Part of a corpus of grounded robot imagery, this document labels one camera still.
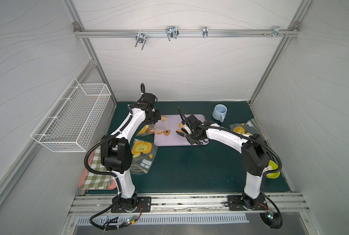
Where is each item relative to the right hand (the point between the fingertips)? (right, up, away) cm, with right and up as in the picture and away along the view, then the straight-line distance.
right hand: (191, 136), depth 91 cm
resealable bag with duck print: (-31, -13, -1) cm, 33 cm away
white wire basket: (-59, +9, -23) cm, 64 cm away
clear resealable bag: (+41, +4, +9) cm, 42 cm away
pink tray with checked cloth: (-54, -24, -11) cm, 60 cm away
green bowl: (+46, -16, -9) cm, 50 cm away
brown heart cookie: (-16, +1, +10) cm, 19 cm away
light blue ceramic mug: (+23, +15, +17) cm, 32 cm away
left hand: (-21, +11, -1) cm, 24 cm away
